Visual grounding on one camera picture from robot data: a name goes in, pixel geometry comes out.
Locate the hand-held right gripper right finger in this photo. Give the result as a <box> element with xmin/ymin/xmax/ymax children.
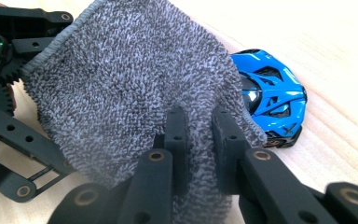
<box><xmin>212</xmin><ymin>106</ymin><xmax>252</xmax><ymax>195</ymax></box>

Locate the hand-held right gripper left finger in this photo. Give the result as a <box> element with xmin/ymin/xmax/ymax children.
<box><xmin>153</xmin><ymin>106</ymin><xmax>190</xmax><ymax>198</ymax></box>

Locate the blue toy car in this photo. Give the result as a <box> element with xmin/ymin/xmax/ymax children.
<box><xmin>229</xmin><ymin>49</ymin><xmax>308</xmax><ymax>149</ymax></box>

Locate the grey towel cloth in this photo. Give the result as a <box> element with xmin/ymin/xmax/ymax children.
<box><xmin>20</xmin><ymin>0</ymin><xmax>269</xmax><ymax>224</ymax></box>

